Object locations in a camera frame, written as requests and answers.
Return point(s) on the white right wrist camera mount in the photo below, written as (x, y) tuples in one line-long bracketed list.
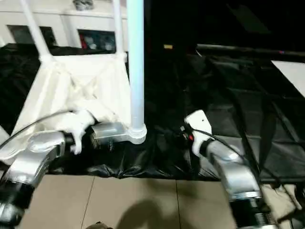
[(199, 121)]

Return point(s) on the black bundle on cabinet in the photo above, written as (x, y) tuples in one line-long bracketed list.
[(83, 4)]

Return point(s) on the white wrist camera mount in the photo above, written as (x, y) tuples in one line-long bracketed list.
[(78, 124), (199, 121)]

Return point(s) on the white cabinet with glass doors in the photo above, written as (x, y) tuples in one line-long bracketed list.
[(64, 21)]

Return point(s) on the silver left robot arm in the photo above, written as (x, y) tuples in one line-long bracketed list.
[(35, 155)]

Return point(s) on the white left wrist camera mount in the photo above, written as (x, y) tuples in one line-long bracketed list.
[(78, 124)]

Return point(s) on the small tan label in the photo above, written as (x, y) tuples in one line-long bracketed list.
[(168, 46)]

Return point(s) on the white plastic table top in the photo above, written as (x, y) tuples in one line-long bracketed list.
[(59, 78)]

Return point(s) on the white flat panel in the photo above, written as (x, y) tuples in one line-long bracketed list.
[(291, 74)]

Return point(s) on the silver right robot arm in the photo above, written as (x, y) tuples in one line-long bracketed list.
[(236, 171)]

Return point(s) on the dark robot torso part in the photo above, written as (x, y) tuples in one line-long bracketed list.
[(97, 225)]

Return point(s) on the black glossy mat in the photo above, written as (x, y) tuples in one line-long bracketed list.
[(214, 95)]

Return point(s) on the white plastic table leg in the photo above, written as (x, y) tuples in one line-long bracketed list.
[(118, 28), (3, 133), (35, 31), (135, 71)]

